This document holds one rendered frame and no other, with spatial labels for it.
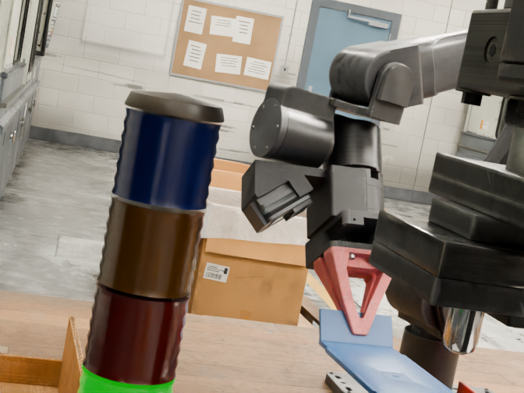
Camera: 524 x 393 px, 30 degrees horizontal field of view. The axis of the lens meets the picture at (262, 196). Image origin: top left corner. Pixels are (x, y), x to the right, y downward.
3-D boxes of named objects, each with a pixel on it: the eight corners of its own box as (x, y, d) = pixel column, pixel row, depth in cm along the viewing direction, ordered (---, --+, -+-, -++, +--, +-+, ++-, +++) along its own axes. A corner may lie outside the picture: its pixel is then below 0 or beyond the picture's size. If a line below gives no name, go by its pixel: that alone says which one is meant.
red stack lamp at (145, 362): (168, 357, 42) (182, 282, 41) (182, 389, 38) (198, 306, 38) (79, 348, 41) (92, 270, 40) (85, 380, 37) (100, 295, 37)
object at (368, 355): (384, 345, 90) (390, 314, 90) (461, 405, 75) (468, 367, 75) (313, 339, 88) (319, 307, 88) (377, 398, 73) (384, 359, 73)
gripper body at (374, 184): (344, 228, 85) (341, 151, 88) (303, 263, 94) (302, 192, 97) (411, 236, 87) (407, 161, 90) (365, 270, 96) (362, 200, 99)
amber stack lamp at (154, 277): (182, 278, 41) (196, 201, 41) (199, 302, 38) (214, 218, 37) (93, 267, 40) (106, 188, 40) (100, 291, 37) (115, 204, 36)
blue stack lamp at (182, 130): (197, 197, 41) (211, 119, 40) (215, 214, 37) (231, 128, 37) (107, 184, 40) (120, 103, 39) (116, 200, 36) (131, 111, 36)
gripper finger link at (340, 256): (334, 325, 85) (331, 224, 88) (305, 345, 91) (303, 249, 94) (405, 332, 87) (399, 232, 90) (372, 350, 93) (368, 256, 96)
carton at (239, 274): (318, 339, 419) (341, 225, 412) (175, 321, 405) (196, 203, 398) (284, 299, 483) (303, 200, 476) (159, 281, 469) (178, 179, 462)
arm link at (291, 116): (280, 164, 86) (318, 33, 85) (238, 150, 94) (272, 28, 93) (384, 192, 92) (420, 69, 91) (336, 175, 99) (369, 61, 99)
